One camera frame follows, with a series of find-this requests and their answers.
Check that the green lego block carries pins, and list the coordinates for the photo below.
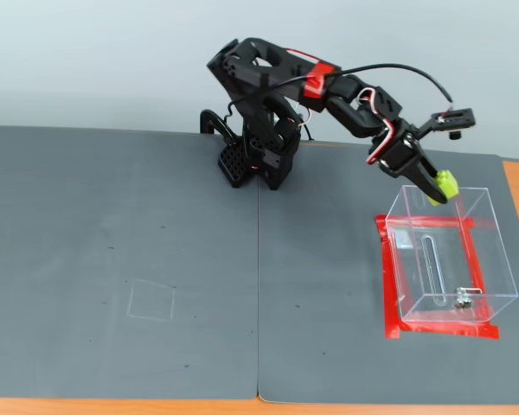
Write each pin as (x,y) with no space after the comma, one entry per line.
(449,186)

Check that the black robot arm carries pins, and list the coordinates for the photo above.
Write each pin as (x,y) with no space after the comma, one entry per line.
(285,73)

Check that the transparent acrylic box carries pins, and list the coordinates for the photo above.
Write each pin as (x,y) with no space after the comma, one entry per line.
(441,259)

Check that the black table clamp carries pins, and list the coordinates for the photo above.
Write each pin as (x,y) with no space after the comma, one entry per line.
(212,119)

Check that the red tape frame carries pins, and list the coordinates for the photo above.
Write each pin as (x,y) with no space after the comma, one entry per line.
(393,330)

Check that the gray mat with chalk square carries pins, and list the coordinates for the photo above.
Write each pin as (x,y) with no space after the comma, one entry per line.
(69,259)

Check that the plain gray mat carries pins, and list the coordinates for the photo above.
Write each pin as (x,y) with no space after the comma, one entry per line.
(328,259)

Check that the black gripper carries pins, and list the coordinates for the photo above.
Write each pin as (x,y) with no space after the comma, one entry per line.
(401,156)

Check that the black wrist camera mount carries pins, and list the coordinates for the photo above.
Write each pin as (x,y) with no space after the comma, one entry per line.
(456,117)

